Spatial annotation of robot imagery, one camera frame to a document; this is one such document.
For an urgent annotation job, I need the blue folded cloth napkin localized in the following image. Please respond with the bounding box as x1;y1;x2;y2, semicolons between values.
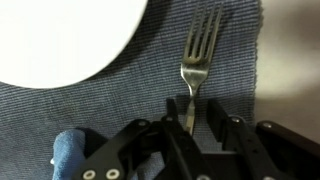
50;128;168;180

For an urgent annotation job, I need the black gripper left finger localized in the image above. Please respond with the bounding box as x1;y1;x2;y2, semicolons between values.
73;98;205;180

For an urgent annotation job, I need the dark blue fabric placemat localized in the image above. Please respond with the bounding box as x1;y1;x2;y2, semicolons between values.
0;0;265;180

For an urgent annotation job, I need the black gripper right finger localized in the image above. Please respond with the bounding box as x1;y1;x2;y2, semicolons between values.
206;98;320;180

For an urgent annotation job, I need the silver metal fork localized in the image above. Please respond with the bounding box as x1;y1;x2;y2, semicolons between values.
180;4;224;137

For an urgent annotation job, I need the white round plate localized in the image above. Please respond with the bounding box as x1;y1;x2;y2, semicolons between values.
0;0;149;90

